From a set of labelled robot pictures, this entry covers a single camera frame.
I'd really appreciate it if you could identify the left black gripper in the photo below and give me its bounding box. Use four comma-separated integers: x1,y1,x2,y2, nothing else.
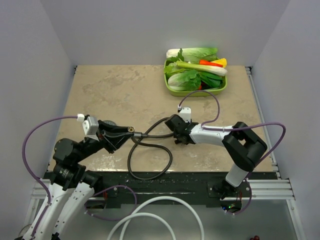
74,118,134,162

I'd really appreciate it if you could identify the black T-shaped fitting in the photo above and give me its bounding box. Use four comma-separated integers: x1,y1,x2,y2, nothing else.
174,138,185,145

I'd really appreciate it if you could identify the grey shower head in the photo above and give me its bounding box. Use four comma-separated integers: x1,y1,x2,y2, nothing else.
103,120,117,126

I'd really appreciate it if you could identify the black shower hose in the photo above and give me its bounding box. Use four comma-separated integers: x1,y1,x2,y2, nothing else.
127,117,181,181

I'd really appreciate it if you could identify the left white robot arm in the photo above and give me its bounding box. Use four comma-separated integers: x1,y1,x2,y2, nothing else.
20,114,135,240

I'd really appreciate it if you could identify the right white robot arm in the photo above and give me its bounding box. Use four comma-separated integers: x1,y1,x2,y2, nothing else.
164,114,268,199

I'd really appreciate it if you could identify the napa cabbage in front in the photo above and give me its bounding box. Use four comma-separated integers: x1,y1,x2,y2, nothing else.
167,69,201,91

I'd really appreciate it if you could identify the napa cabbage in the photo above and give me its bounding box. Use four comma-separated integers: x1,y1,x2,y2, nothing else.
166,47,218,64
167,69,201,91

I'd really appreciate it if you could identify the green vegetable tray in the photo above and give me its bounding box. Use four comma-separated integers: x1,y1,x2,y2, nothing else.
163,59,227,97

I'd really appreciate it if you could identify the dark green leafy vegetable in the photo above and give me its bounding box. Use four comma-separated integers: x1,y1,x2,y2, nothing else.
198,71,223,89

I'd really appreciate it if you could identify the green celery stalk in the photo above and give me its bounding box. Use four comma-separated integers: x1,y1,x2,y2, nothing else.
174,61,228,77

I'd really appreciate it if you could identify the orange carrot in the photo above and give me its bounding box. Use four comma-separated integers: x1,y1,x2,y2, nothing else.
199,59,224,68

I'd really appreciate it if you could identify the napa cabbage at back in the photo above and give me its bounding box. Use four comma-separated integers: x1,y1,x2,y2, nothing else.
166,47,218,64

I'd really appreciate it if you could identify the yellow pepper piece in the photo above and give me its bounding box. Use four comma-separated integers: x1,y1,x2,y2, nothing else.
212,58,227,68

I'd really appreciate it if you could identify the tin can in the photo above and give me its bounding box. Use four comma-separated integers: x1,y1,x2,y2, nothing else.
18,224,32,238

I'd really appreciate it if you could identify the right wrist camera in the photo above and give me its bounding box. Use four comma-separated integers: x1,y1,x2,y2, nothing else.
177,106,192,123

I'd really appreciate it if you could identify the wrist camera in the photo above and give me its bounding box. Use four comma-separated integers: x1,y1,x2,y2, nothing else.
177,106,192,123
77,113,99,141

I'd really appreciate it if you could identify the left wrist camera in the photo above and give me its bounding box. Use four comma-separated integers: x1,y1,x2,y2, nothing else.
77,113,99,141

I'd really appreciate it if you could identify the black mounting base plate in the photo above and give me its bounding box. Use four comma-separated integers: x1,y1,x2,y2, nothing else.
86,170,277,209

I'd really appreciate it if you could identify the white hose loop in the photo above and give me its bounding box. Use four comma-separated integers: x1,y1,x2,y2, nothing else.
106,193,204,240

